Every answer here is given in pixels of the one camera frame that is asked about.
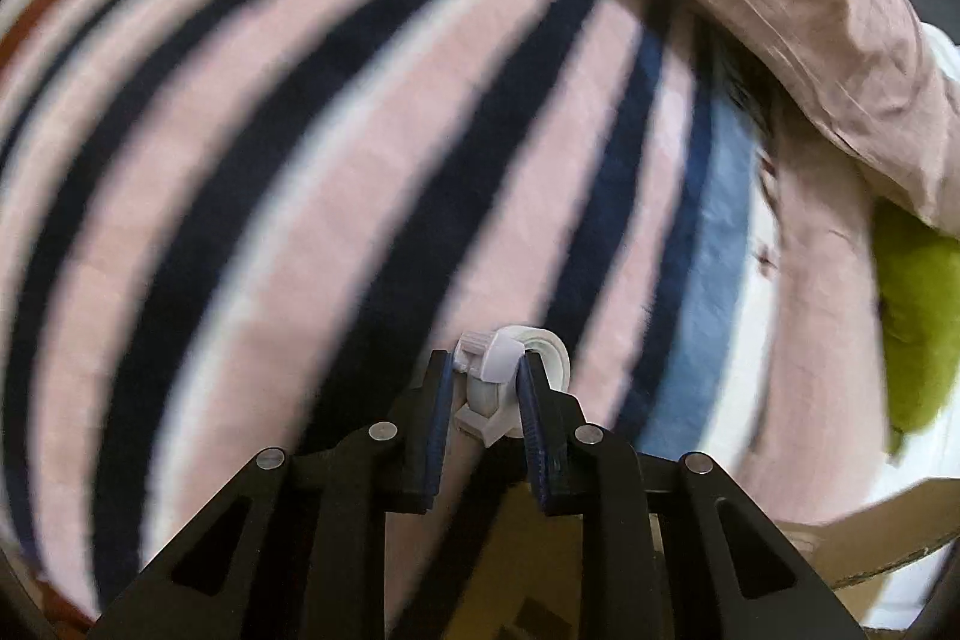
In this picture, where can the striped plush blanket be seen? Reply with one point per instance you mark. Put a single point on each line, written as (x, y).
(262, 197)

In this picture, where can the pink bed sheet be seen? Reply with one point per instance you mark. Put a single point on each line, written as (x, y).
(825, 347)

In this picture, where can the white tape dispenser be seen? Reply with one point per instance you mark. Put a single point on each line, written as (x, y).
(491, 364)

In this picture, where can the brown cardboard box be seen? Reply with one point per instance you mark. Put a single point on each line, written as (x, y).
(870, 546)

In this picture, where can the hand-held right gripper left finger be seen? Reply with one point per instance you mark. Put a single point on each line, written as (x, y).
(442, 419)

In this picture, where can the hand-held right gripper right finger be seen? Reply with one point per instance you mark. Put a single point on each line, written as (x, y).
(534, 426)

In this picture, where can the green plush toy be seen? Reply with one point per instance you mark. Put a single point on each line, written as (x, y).
(919, 325)

